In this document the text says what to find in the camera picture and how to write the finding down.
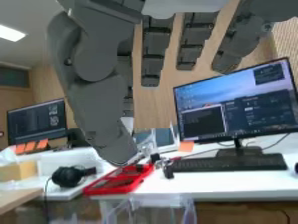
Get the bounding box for dark grey five-finger robot hand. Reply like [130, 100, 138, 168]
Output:
[45, 0, 298, 167]

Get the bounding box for small computer screen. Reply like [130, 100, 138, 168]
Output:
[5, 97, 69, 147]

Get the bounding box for orange sticky note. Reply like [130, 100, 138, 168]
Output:
[23, 141, 37, 153]
[14, 143, 26, 155]
[35, 138, 50, 150]
[176, 140, 196, 153]

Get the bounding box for red tray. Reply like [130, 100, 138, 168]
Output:
[82, 172, 148, 197]
[107, 162, 156, 180]

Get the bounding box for large computer screen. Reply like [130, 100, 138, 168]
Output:
[172, 57, 298, 144]

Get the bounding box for black headphones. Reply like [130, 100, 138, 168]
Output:
[49, 165, 98, 189]

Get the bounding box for small wooden box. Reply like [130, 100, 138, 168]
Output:
[0, 159, 39, 183]

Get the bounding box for small black device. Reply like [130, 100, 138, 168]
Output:
[162, 164, 176, 180]

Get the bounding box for black keyboard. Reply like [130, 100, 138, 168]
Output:
[168, 152, 289, 174]

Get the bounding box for wooden desk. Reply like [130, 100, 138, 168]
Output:
[0, 187, 43, 216]

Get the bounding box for clear box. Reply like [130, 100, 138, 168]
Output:
[99, 195, 196, 224]

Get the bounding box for white desk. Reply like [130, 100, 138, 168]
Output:
[42, 133, 298, 202]

